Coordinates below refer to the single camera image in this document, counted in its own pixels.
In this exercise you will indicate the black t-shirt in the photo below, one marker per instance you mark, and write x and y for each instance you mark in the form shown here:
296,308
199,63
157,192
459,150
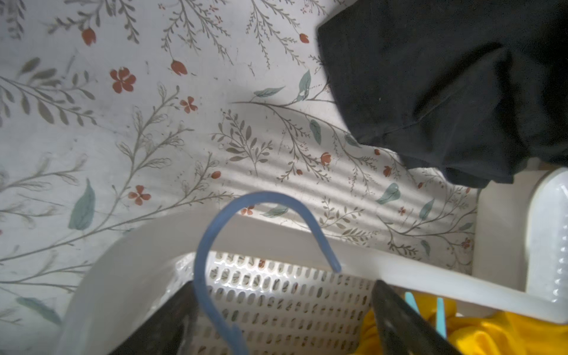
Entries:
472,88

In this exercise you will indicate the white plastic tray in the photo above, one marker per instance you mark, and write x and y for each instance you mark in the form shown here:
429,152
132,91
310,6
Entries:
521,234

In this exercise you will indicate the yellow t-shirt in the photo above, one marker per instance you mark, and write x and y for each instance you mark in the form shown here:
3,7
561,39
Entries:
500,333

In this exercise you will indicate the white perforated laundry basket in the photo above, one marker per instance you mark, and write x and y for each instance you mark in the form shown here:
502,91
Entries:
139,273

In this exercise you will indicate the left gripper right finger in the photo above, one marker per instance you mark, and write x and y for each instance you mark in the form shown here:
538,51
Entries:
402,329

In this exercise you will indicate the blue wire hanger yellow shirt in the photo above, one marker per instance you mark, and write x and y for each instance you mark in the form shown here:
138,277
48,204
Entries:
253,303

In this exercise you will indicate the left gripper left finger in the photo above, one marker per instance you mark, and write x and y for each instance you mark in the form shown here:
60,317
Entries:
169,330

